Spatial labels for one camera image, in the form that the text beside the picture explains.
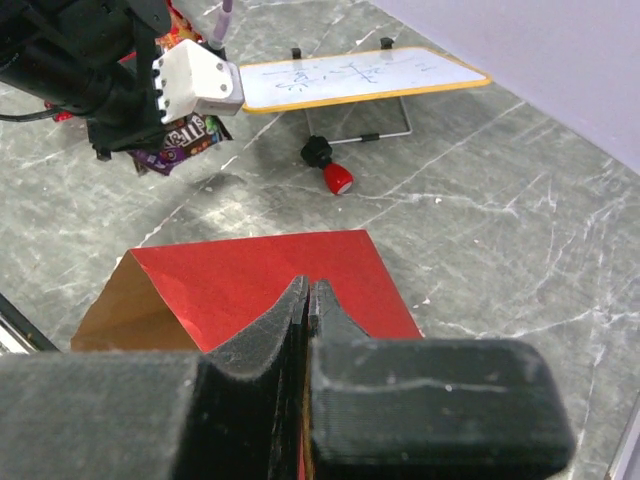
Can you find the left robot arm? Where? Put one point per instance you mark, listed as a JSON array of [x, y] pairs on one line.
[[93, 59]]

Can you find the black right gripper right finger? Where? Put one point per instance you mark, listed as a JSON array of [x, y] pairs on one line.
[[427, 408]]

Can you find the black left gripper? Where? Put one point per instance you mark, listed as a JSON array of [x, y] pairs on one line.
[[129, 117]]

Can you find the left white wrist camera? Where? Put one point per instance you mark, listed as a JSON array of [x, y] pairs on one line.
[[191, 79]]

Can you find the red cookie snack bag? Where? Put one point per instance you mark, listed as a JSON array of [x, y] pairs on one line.
[[181, 29]]

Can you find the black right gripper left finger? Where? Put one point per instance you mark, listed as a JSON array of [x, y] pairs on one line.
[[245, 418]]

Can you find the small whiteboard with yellow frame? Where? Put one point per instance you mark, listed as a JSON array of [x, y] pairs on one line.
[[302, 83]]

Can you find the red brown paper bag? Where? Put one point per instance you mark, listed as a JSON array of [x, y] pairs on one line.
[[195, 296]]

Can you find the brown m&m's candy packet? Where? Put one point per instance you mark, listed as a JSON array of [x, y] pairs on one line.
[[184, 139]]

